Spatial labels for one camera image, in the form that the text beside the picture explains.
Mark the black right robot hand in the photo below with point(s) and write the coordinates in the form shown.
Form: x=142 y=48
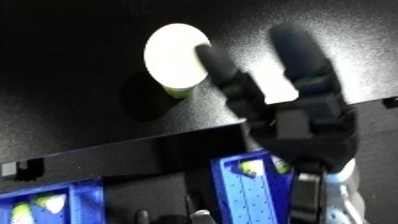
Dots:
x=308 y=133

